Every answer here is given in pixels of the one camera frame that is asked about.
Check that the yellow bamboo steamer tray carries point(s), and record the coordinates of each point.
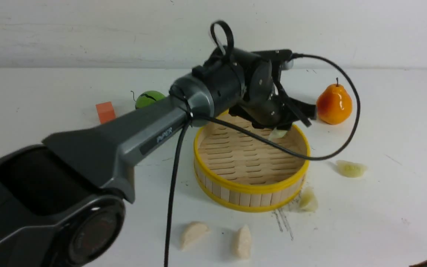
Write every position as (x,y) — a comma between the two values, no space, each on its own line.
(244,174)

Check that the pale green dumpling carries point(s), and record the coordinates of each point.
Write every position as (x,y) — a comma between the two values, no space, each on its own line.
(277,134)

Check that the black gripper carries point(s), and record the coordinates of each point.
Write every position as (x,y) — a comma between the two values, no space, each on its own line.
(265,102)

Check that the green toy watermelon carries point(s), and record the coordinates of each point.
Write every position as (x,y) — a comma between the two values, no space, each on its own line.
(147,98)

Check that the orange toy pear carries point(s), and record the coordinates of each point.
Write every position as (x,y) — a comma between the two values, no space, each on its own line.
(334,105)

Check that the orange foam cube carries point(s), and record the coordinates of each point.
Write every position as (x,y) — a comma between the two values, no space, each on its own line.
(105,112)

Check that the pale white dumpling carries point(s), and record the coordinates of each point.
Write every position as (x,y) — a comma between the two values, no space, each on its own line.
(242,242)

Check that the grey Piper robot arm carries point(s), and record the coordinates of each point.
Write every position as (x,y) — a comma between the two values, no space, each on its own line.
(62,201)

